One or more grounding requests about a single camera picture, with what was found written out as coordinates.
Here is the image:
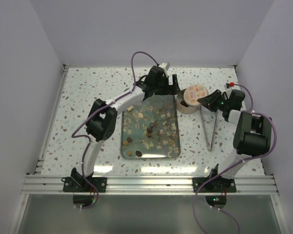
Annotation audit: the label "round tin container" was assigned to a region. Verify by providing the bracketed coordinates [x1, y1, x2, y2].
[175, 89, 199, 114]

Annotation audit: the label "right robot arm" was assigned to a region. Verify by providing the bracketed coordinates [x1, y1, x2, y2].
[196, 89, 272, 193]

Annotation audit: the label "aluminium frame rail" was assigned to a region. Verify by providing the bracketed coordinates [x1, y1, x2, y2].
[21, 175, 278, 195]

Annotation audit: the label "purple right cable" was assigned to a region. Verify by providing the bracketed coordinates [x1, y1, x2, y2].
[193, 82, 278, 234]

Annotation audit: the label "purple cable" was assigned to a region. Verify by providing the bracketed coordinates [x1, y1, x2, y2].
[72, 51, 162, 210]
[193, 82, 278, 234]

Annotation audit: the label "floral blue serving tray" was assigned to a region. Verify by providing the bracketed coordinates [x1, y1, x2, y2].
[121, 96, 181, 159]

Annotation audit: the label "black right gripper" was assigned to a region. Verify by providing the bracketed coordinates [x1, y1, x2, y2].
[197, 89, 230, 112]

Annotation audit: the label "silver embossed tin lid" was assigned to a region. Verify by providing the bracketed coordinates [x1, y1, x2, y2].
[183, 84, 209, 107]

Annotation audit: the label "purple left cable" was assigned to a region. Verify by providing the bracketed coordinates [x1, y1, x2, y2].
[72, 51, 162, 210]

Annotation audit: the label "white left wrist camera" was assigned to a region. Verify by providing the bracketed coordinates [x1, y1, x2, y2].
[158, 62, 170, 77]

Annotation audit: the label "metal serving tongs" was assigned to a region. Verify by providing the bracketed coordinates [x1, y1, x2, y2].
[199, 106, 218, 152]

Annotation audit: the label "dark cube chocolate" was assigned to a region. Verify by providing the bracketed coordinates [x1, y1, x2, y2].
[146, 127, 152, 133]

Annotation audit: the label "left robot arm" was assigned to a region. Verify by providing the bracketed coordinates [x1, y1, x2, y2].
[62, 63, 181, 193]

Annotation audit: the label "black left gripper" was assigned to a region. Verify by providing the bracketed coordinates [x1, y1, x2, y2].
[154, 74, 181, 96]

